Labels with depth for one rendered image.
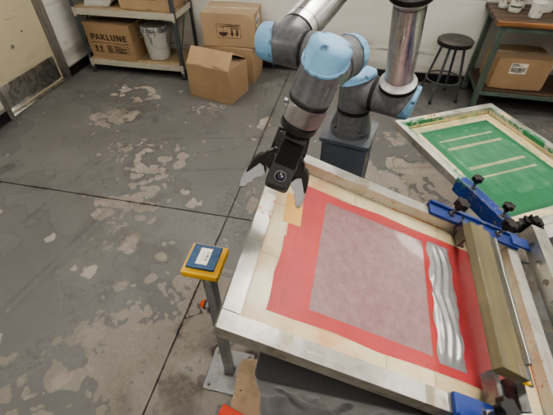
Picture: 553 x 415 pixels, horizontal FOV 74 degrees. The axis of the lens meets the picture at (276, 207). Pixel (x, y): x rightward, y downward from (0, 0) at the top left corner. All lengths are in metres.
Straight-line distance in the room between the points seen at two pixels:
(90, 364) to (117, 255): 0.73
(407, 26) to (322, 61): 0.52
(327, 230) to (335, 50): 0.50
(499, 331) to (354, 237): 0.38
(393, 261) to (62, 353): 1.91
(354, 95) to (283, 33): 0.58
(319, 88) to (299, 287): 0.43
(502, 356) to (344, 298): 0.33
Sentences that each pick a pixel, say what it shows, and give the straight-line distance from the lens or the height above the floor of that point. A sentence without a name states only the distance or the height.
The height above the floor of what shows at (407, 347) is 1.17.
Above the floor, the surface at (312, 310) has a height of 1.25.
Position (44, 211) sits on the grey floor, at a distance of 3.28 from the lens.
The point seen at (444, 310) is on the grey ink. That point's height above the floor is 1.14.
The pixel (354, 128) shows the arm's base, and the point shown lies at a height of 1.25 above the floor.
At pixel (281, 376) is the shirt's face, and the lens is 1.07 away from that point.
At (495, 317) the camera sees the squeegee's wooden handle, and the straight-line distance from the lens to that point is 0.96.
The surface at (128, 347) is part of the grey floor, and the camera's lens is 2.30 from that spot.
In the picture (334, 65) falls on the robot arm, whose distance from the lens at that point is 0.62.
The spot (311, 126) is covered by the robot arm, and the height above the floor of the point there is 1.60.
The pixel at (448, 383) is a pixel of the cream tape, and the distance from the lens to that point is 0.94.
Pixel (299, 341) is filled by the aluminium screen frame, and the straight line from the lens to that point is 0.73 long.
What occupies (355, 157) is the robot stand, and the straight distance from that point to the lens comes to 1.39.
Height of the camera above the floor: 1.95
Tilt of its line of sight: 44 degrees down
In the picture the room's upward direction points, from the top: straight up
